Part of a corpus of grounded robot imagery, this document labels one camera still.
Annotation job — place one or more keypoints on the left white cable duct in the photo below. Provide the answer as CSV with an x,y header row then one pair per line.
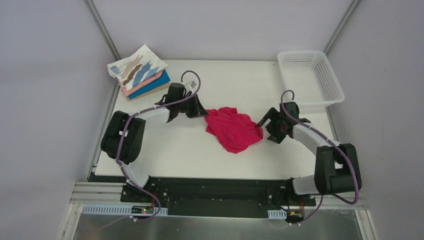
x,y
123,210

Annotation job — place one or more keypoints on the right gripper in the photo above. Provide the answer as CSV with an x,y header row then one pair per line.
x,y
273,124

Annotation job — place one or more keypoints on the white cable duct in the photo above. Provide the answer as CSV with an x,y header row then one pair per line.
x,y
279,214
123,210

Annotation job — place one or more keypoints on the magenta t shirt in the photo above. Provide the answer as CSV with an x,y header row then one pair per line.
x,y
234,131

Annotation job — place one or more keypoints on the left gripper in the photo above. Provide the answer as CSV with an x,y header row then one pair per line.
x,y
192,105

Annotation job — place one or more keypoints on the blue folded shirt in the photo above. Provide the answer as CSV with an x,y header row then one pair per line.
x,y
160,81

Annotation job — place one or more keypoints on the white plastic basket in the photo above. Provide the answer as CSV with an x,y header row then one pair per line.
x,y
310,75

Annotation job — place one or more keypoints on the aluminium frame post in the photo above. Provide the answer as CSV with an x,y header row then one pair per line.
x,y
96,16
341,25

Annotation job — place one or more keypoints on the left aluminium frame post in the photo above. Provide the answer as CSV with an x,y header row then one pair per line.
x,y
96,16

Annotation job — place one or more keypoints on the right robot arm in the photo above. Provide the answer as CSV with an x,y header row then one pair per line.
x,y
336,168

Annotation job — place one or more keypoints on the tan folded shirt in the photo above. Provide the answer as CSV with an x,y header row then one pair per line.
x,y
157,89

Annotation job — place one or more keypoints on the aluminium front rail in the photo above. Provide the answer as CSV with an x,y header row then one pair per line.
x,y
96,192

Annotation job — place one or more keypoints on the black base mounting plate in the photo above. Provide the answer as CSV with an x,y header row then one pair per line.
x,y
207,197

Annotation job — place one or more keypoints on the right aluminium frame post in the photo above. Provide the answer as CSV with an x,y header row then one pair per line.
x,y
341,25

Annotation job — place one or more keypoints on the pink folded shirt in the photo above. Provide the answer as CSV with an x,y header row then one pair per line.
x,y
142,84

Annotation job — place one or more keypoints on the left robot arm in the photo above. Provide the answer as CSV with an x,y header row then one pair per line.
x,y
122,141

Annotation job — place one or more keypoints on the right white cable duct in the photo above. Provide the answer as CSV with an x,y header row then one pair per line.
x,y
279,214

